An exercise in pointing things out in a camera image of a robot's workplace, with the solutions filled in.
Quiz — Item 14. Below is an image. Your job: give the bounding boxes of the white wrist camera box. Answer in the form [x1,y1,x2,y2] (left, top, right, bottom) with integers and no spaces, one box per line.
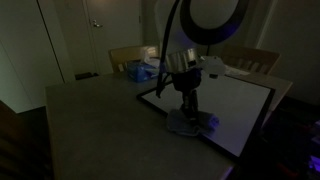
[196,55,228,80]

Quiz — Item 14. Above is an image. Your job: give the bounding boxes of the black framed whiteboard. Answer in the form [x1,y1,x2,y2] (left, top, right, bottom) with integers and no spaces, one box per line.
[136,71,276,164]

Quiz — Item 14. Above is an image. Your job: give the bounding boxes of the robot base with blue lights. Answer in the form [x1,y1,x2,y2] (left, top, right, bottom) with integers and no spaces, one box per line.
[306,119,320,174]

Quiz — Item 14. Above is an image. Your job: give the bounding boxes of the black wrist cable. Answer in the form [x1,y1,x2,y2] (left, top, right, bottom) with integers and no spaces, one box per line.
[155,0,182,99]

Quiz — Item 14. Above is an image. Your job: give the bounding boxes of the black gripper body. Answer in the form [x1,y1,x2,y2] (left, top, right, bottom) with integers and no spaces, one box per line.
[171,68,203,96]

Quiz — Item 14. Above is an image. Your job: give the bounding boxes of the grey towel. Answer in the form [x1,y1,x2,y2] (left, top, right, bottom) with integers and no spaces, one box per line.
[166,108,221,137]

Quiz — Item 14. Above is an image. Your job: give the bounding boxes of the metal door handle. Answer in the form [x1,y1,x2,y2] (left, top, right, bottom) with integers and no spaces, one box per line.
[91,19,104,29]

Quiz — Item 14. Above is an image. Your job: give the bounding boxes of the white door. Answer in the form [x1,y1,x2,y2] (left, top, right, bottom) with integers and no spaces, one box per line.
[83,0,144,76]

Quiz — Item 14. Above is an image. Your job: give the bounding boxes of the blue tissue box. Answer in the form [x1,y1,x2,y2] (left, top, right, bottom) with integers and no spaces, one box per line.
[125,49,167,83]

